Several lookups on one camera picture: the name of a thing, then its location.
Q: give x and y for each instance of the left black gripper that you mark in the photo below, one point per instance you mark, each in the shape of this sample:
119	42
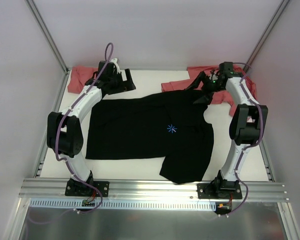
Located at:
126	81

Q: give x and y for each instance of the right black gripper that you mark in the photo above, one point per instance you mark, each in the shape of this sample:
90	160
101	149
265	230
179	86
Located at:
207	86

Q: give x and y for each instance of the black t shirt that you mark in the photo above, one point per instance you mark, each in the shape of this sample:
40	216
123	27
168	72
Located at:
168	124

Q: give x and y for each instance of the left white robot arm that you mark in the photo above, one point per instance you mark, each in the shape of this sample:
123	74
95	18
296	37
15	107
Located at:
64	131

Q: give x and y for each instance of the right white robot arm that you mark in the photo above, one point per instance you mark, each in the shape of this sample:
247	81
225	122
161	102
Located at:
246	128

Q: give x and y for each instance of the crumpled red t shirt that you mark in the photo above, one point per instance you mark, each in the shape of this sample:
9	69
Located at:
219	97

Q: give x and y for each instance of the folded red t shirt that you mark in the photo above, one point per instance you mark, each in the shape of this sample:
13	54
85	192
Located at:
79	76

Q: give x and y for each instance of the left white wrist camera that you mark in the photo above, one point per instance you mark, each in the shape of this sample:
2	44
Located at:
115	61

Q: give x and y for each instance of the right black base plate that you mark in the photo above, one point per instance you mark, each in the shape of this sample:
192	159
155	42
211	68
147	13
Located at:
210	191

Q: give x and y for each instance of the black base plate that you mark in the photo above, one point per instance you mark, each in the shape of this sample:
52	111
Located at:
78	189
210	191

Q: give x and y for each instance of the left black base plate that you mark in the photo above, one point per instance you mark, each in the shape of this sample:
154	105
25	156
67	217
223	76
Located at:
78	189

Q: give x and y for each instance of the white slotted cable duct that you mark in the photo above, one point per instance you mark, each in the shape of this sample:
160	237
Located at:
71	203

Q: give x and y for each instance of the aluminium front rail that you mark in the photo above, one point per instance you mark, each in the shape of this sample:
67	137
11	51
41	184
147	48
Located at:
151	190

